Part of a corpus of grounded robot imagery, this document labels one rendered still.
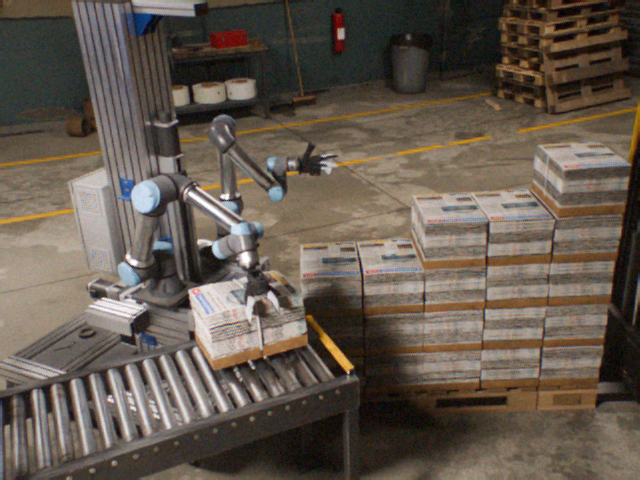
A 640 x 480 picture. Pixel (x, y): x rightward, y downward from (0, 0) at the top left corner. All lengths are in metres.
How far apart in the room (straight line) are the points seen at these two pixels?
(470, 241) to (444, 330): 0.48
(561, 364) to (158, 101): 2.30
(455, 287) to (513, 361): 0.52
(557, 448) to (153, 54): 2.57
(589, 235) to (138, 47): 2.14
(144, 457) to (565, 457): 2.00
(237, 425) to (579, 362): 1.91
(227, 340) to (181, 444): 0.40
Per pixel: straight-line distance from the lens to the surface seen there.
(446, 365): 3.58
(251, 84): 9.22
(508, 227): 3.29
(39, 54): 9.36
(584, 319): 3.63
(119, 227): 3.51
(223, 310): 2.57
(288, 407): 2.53
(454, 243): 3.26
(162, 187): 2.82
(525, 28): 9.53
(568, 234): 3.39
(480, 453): 3.56
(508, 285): 3.43
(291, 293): 2.64
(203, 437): 2.48
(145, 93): 3.23
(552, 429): 3.77
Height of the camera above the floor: 2.33
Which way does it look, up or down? 25 degrees down
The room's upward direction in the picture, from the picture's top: 2 degrees counter-clockwise
